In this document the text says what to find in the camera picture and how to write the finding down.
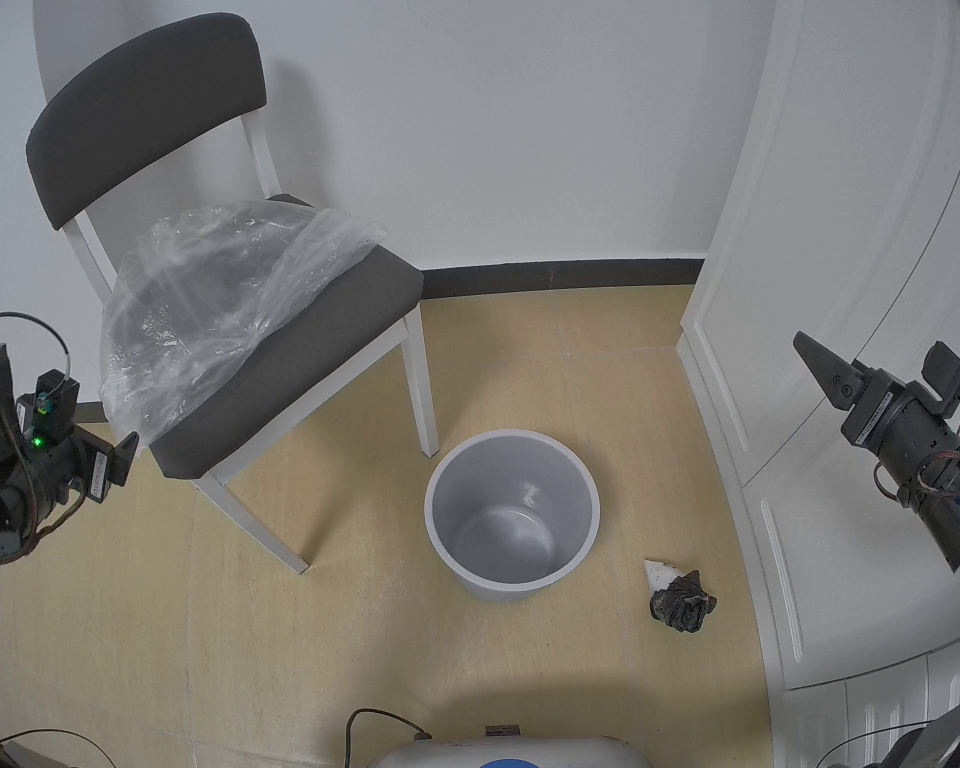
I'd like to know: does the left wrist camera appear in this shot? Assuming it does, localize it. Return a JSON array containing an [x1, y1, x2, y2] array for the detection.
[[16, 367, 81, 451]]

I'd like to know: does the white chest of drawers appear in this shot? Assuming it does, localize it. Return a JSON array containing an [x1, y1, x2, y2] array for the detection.
[[780, 643, 960, 768]]

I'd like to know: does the white wardrobe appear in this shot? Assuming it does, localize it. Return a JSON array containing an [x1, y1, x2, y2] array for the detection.
[[678, 0, 960, 691]]

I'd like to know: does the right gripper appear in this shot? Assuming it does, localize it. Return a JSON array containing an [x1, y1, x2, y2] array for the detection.
[[792, 331, 960, 481]]

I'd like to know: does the clear plastic bag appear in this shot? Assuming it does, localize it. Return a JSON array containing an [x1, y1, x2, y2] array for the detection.
[[97, 198, 389, 444]]

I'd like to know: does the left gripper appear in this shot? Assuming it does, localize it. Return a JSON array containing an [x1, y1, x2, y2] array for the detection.
[[41, 427, 141, 506]]

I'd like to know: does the grey and white chair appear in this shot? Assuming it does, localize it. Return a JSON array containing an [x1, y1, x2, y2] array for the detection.
[[24, 11, 441, 576]]

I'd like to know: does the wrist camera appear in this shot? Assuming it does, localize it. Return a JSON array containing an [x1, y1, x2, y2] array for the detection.
[[16, 367, 81, 451], [921, 341, 960, 421]]

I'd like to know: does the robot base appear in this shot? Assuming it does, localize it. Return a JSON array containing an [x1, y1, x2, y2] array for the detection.
[[367, 723, 650, 768]]

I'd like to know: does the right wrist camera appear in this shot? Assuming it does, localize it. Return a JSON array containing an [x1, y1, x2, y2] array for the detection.
[[921, 341, 960, 421]]

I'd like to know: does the black cable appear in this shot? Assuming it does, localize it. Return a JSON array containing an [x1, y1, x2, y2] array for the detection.
[[0, 311, 72, 376], [0, 726, 121, 768], [817, 723, 939, 768], [345, 708, 432, 768]]

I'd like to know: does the white paper scrap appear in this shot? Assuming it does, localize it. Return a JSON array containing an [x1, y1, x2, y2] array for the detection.
[[643, 557, 687, 597]]

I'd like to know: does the crumpled black plastic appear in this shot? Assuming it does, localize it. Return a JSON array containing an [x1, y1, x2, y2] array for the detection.
[[648, 570, 718, 633]]

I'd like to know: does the pale grey trash bin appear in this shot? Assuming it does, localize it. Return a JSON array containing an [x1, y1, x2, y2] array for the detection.
[[423, 429, 603, 606]]

